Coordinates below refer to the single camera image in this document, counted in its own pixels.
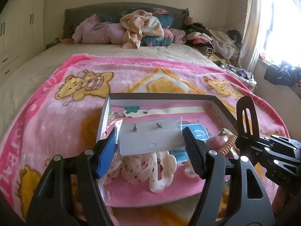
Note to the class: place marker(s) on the pink cardboard box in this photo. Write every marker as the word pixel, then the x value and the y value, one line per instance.
pixel 183 186

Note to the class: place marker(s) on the dark floral quilt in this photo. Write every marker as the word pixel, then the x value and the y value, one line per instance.
pixel 164 18

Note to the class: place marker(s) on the beige bedspread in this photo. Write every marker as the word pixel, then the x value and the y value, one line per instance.
pixel 35 68

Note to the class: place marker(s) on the pink fluffy hair clip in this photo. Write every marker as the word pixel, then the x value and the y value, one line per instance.
pixel 215 143

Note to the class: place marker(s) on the window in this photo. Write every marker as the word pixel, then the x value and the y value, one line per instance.
pixel 284 28

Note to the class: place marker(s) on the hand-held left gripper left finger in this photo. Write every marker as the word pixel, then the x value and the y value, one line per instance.
pixel 105 155

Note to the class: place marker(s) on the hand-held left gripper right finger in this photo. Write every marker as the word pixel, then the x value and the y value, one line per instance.
pixel 195 153

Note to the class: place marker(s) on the cream claw hair clip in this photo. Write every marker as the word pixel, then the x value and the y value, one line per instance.
pixel 160 181

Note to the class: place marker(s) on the grey headboard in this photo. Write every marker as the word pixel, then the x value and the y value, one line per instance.
pixel 80 10

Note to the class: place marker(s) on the pink folded cloth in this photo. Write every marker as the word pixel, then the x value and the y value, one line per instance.
pixel 176 35

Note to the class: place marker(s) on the sheer dotted hair bow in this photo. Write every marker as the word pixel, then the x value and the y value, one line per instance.
pixel 136 169

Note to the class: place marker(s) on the cream curtain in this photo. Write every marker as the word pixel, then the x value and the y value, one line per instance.
pixel 254 28

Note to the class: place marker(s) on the pink bear printed blanket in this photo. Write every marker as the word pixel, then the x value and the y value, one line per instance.
pixel 47 122

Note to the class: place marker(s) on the black teardrop hair clip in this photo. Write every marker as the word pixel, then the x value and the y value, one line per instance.
pixel 239 113

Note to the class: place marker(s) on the pile of clothes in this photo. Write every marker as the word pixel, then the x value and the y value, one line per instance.
pixel 218 40

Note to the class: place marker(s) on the white wardrobe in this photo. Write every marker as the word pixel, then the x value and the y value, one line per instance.
pixel 14 28

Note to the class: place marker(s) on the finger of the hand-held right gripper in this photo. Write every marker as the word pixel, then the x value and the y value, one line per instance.
pixel 284 169
pixel 282 144

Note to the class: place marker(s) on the earring card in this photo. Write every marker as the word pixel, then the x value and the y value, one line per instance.
pixel 145 136

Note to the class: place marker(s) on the black clothes bundle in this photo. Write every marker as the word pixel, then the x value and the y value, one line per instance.
pixel 282 74

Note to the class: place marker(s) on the orange cream cloth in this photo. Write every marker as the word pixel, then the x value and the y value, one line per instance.
pixel 138 23

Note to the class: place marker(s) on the pink comforter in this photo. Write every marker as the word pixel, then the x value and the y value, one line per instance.
pixel 96 31

